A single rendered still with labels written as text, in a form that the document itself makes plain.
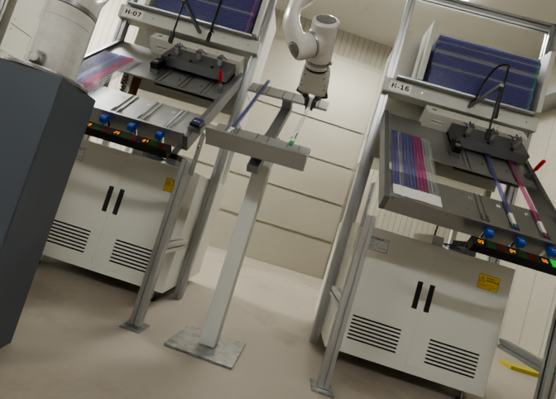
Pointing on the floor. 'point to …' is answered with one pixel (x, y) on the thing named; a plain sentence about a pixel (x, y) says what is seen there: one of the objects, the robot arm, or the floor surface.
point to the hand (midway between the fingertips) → (309, 103)
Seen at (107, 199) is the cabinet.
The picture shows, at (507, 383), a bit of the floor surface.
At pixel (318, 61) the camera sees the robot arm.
